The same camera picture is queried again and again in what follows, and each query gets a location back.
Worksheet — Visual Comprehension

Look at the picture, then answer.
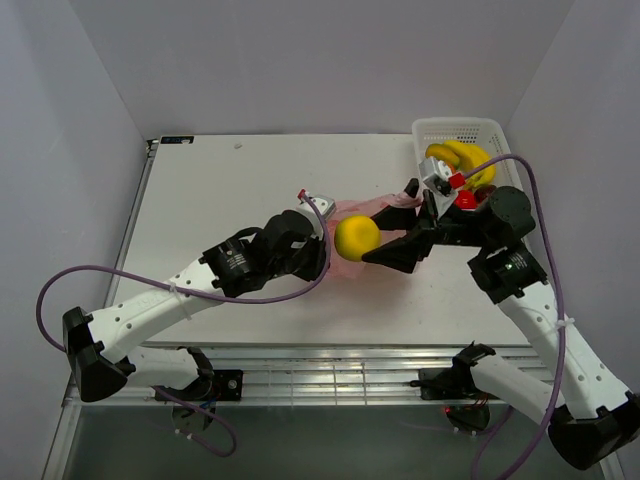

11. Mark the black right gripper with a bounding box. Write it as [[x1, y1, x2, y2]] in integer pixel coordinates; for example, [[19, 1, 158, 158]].
[[359, 177, 493, 272]]

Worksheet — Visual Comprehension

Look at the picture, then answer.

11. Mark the yellow fake lemon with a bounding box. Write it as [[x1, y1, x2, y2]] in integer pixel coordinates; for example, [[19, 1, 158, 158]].
[[334, 215, 382, 262]]

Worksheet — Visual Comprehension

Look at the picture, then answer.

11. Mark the pink plastic bag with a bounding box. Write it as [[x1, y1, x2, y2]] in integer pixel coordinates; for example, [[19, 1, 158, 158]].
[[328, 194, 405, 279]]

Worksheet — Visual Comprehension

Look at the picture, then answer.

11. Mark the yellow fake fruit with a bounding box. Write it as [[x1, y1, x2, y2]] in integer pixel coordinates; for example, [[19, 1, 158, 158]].
[[425, 143, 460, 169]]

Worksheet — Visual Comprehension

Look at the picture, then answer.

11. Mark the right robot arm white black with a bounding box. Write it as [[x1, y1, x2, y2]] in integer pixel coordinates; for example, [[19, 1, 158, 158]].
[[362, 180, 639, 470]]

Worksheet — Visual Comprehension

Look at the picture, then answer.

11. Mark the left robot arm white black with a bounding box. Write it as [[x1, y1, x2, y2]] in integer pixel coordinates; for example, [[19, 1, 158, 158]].
[[63, 205, 326, 402]]

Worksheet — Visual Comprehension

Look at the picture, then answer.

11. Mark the yellow fake banana bunch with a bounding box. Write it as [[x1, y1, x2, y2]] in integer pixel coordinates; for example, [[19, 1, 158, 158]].
[[443, 140, 496, 190]]

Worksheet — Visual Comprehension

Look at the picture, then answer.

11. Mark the white plastic basket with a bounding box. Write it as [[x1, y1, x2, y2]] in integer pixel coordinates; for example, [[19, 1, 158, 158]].
[[412, 117, 522, 189]]

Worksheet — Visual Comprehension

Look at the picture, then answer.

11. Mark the dark label on table corner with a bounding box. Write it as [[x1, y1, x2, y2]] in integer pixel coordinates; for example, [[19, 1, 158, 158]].
[[159, 135, 194, 145]]

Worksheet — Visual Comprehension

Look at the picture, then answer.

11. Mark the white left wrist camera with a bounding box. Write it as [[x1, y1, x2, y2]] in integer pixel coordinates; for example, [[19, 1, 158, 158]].
[[295, 189, 336, 238]]

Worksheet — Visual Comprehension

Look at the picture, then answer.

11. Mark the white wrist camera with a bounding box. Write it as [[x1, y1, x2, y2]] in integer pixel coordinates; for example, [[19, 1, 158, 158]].
[[418, 157, 459, 218], [295, 189, 336, 238]]

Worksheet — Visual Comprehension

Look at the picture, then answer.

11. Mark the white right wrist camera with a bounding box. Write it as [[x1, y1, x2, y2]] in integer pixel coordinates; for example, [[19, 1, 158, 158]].
[[418, 157, 459, 218]]

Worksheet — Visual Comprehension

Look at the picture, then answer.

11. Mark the aluminium table edge rail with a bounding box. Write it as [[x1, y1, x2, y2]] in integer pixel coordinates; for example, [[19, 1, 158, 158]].
[[63, 344, 601, 407]]

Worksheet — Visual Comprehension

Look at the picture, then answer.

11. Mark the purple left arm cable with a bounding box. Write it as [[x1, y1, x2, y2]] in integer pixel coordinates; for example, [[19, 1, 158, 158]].
[[35, 197, 331, 457]]

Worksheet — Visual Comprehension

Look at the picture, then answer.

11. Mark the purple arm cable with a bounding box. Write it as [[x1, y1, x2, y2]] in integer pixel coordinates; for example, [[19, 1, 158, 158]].
[[35, 197, 331, 457], [452, 154, 569, 480]]

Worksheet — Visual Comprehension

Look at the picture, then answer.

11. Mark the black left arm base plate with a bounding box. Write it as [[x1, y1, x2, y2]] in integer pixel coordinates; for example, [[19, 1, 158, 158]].
[[161, 369, 244, 402]]

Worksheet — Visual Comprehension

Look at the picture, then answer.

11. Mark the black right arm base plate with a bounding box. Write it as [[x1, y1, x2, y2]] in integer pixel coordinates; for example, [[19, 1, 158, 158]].
[[409, 367, 496, 400]]

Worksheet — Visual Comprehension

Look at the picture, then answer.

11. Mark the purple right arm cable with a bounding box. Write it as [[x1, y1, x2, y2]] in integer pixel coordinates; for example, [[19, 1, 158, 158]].
[[452, 154, 569, 480]]

